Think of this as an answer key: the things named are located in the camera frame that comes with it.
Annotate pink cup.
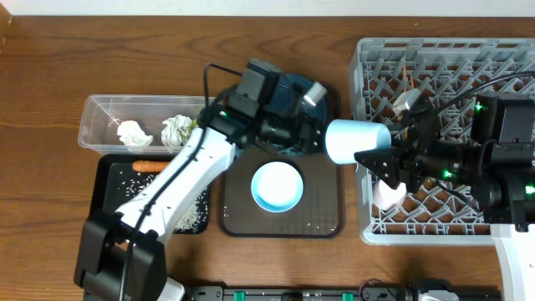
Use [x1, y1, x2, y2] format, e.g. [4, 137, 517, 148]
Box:
[373, 180, 407, 211]

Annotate dark blue plate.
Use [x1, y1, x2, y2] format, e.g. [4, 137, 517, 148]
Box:
[250, 73, 328, 156]

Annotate light blue cup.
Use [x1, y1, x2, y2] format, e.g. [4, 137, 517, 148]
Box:
[325, 120, 391, 165]

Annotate light blue bowl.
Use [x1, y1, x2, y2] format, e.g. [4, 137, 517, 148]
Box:
[250, 161, 304, 213]

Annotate white paper ball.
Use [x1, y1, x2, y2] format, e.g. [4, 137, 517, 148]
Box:
[161, 115, 197, 147]

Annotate orange carrot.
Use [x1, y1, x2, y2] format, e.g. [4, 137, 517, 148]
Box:
[132, 161, 169, 173]

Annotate white tissue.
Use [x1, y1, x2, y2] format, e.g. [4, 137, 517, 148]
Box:
[117, 120, 153, 146]

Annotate pile of white rice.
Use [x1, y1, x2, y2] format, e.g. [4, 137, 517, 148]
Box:
[117, 171, 210, 234]

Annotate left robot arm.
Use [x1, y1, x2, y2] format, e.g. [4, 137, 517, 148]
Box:
[74, 59, 327, 300]

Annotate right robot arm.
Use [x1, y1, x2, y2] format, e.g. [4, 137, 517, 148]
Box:
[354, 92, 534, 300]

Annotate grey dishwasher rack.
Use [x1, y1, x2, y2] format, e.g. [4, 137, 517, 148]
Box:
[349, 38, 534, 246]

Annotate black waste tray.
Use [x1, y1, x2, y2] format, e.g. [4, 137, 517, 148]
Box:
[87, 153, 214, 235]

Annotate left wooden chopstick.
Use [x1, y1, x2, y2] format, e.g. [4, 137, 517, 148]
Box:
[403, 56, 409, 92]

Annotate brown serving tray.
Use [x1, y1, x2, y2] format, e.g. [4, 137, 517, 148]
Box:
[217, 80, 346, 239]

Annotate clear plastic bin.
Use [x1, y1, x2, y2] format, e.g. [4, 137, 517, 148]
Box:
[78, 94, 205, 156]

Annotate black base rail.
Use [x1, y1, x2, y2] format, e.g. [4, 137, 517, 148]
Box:
[160, 279, 502, 301]

